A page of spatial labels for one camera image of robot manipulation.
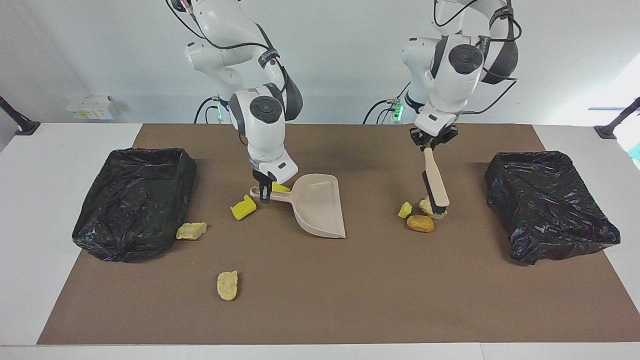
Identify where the beige plastic dustpan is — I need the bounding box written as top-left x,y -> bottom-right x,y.
249,173 -> 347,239

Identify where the large beige foam chunk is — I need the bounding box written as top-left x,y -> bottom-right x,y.
418,197 -> 448,220

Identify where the pale beige foam chunk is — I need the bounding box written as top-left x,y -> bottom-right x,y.
175,222 -> 208,241

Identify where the brown bread roll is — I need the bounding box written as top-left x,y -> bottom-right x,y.
406,214 -> 435,233

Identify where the rounded tan foam chunk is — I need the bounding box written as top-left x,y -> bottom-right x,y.
216,270 -> 239,302

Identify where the black bag lined trash bin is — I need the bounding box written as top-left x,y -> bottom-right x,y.
484,151 -> 621,266
72,147 -> 198,263

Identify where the brown table mat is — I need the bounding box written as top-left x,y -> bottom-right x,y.
37,123 -> 640,346

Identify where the black left base cable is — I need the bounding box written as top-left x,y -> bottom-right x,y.
363,99 -> 401,124

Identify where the black base cable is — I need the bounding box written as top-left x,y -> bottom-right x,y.
194,97 -> 221,124
363,99 -> 401,124

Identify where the black right base cable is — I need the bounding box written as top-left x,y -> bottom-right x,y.
194,97 -> 221,124

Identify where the black camera stand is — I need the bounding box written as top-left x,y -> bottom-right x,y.
594,97 -> 640,140
0,96 -> 41,136

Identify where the white wall power box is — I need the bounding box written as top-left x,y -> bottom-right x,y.
66,95 -> 119,121

